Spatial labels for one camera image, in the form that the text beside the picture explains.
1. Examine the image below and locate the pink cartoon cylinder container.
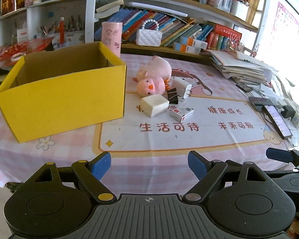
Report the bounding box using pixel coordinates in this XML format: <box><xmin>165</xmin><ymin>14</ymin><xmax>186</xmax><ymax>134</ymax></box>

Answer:
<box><xmin>101</xmin><ymin>22</ymin><xmax>122</xmax><ymax>57</ymax></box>

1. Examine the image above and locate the red white doll figure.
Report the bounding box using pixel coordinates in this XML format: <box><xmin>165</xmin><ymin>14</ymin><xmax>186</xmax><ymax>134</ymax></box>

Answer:
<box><xmin>59</xmin><ymin>17</ymin><xmax>65</xmax><ymax>45</ymax></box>

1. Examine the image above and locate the dark smartphone on table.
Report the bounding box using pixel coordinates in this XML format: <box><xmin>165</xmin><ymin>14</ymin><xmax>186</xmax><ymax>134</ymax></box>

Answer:
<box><xmin>249</xmin><ymin>97</ymin><xmax>274</xmax><ymax>111</ymax></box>

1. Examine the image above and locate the orange white box upper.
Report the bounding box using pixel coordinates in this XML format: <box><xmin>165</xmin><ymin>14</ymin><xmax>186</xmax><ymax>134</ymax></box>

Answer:
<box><xmin>180</xmin><ymin>36</ymin><xmax>208</xmax><ymax>49</ymax></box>

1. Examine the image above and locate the white pen organizer box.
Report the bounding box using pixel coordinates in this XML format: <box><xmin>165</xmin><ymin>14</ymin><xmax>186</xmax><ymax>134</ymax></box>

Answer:
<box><xmin>42</xmin><ymin>30</ymin><xmax>85</xmax><ymax>50</ymax></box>

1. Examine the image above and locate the pink plush chick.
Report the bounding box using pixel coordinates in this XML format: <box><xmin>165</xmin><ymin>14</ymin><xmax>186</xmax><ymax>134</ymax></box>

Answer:
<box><xmin>137</xmin><ymin>77</ymin><xmax>168</xmax><ymax>97</ymax></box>

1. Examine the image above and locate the large pink plush pig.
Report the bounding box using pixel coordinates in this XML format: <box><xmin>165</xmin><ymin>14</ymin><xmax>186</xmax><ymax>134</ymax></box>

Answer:
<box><xmin>136</xmin><ymin>56</ymin><xmax>172</xmax><ymax>82</ymax></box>

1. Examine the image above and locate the red dictionary book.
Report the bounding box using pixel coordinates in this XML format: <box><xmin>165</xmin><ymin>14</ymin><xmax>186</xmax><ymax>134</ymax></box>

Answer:
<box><xmin>214</xmin><ymin>24</ymin><xmax>242</xmax><ymax>42</ymax></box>

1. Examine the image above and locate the white bookshelf frame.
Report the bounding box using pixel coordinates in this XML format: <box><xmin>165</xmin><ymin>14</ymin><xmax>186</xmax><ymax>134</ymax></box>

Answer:
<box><xmin>0</xmin><ymin>0</ymin><xmax>265</xmax><ymax>47</ymax></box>

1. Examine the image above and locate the red paper sheet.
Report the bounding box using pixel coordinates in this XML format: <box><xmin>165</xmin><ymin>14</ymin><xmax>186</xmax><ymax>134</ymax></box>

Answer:
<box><xmin>0</xmin><ymin>37</ymin><xmax>54</xmax><ymax>68</ymax></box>

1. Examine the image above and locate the black binder clip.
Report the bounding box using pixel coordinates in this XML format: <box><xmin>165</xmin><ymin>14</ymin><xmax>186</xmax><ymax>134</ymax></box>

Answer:
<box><xmin>167</xmin><ymin>88</ymin><xmax>179</xmax><ymax>105</ymax></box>

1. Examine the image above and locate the row of books lower shelf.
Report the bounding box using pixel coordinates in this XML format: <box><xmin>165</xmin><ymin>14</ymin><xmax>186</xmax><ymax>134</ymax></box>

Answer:
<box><xmin>105</xmin><ymin>7</ymin><xmax>213</xmax><ymax>47</ymax></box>

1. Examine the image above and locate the stack of papers and notebooks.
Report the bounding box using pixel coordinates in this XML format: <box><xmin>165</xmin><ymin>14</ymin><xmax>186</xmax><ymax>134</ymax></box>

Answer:
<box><xmin>207</xmin><ymin>50</ymin><xmax>277</xmax><ymax>86</ymax></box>

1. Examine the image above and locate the orange white box lower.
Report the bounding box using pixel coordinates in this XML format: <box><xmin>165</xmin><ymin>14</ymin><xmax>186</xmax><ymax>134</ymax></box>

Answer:
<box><xmin>173</xmin><ymin>42</ymin><xmax>201</xmax><ymax>55</ymax></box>

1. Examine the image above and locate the white pen holder upper shelf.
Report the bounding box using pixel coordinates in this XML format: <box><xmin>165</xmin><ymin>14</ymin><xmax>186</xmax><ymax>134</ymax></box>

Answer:
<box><xmin>229</xmin><ymin>0</ymin><xmax>249</xmax><ymax>21</ymax></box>

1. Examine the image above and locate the yellow cardboard box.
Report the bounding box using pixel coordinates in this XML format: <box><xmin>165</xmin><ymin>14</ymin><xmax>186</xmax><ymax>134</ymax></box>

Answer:
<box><xmin>0</xmin><ymin>42</ymin><xmax>127</xmax><ymax>143</ymax></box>

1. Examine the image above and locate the white eraser block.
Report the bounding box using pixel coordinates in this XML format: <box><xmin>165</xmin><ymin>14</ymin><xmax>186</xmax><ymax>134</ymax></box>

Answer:
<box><xmin>140</xmin><ymin>94</ymin><xmax>169</xmax><ymax>118</ymax></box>

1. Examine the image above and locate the small white card box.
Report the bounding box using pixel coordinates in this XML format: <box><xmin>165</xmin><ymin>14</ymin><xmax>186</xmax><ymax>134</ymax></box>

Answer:
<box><xmin>169</xmin><ymin>107</ymin><xmax>194</xmax><ymax>123</ymax></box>

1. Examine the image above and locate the orange white box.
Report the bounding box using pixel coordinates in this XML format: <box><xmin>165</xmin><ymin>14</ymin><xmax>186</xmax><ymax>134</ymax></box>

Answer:
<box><xmin>180</xmin><ymin>36</ymin><xmax>208</xmax><ymax>49</ymax></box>
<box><xmin>173</xmin><ymin>42</ymin><xmax>201</xmax><ymax>55</ymax></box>

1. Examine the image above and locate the lit smartphone charging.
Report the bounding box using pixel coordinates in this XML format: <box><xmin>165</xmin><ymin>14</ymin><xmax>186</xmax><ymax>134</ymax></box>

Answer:
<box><xmin>262</xmin><ymin>105</ymin><xmax>292</xmax><ymax>140</ymax></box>

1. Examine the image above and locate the white charger plug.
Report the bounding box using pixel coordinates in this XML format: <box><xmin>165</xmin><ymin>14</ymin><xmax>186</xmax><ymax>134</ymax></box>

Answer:
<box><xmin>172</xmin><ymin>77</ymin><xmax>192</xmax><ymax>100</ymax></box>

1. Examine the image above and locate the white quilted pearl handbag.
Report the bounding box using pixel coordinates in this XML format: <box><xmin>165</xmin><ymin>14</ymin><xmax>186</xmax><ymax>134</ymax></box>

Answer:
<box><xmin>136</xmin><ymin>19</ymin><xmax>162</xmax><ymax>47</ymax></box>

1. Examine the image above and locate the white tape roll on paper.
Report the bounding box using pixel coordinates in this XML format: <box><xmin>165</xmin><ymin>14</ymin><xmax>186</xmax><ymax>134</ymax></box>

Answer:
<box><xmin>10</xmin><ymin>52</ymin><xmax>26</xmax><ymax>62</ymax></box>

